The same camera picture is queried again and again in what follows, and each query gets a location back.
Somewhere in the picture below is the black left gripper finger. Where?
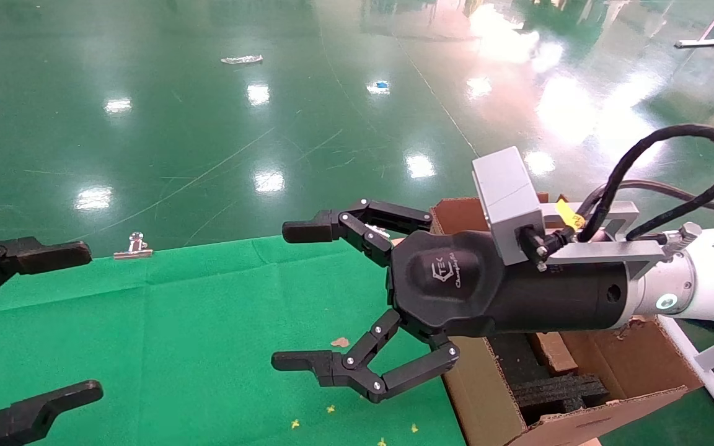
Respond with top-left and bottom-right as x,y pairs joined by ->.
0,234 -> 92,318
0,381 -> 104,446

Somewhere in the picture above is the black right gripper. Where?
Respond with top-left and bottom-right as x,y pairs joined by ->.
271,199 -> 633,404

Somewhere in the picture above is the small cardboard box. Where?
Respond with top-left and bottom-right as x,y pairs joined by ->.
529,331 -> 579,375

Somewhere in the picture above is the large open cardboard carton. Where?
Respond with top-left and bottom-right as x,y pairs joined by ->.
431,197 -> 705,446

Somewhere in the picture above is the silver binder clip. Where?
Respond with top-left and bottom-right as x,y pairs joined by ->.
113,231 -> 154,260

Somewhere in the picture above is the green table cloth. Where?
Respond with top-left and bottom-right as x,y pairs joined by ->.
0,235 -> 466,446

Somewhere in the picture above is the black foam block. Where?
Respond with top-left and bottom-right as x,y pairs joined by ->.
511,374 -> 609,422

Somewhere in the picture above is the white floor stand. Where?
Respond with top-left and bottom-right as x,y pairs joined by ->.
675,0 -> 714,49

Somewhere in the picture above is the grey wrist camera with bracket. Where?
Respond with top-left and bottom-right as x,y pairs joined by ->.
472,147 -> 671,279

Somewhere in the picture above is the yellow cable label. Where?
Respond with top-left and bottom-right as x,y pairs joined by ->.
557,197 -> 586,231

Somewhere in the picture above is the white tube table frame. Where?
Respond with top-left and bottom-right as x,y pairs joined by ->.
658,316 -> 714,444

